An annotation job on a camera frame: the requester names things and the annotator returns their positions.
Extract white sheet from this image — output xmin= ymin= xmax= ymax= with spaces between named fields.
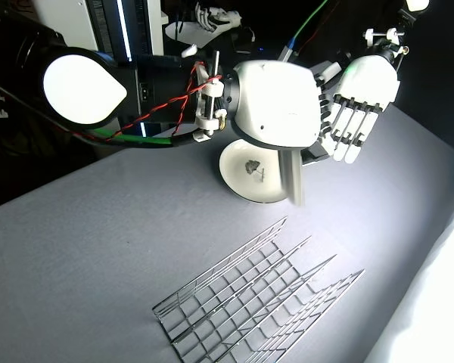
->
xmin=362 ymin=188 xmax=454 ymax=363

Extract metal wire dish rack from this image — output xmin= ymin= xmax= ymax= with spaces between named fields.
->
xmin=152 ymin=215 xmax=366 ymax=363

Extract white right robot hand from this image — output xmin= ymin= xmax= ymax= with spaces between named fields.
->
xmin=232 ymin=60 xmax=334 ymax=152

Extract grey connector box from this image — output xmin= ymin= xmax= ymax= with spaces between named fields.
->
xmin=277 ymin=45 xmax=297 ymax=64

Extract spare white robot hand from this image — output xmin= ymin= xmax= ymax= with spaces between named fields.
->
xmin=194 ymin=2 xmax=244 ymax=32

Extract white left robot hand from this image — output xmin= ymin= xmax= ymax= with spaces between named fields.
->
xmin=310 ymin=54 xmax=400 ymax=164

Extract green cable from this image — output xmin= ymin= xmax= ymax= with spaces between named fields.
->
xmin=291 ymin=0 xmax=331 ymax=49

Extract grey table cloth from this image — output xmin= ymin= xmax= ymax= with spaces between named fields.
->
xmin=0 ymin=101 xmax=454 ymax=363

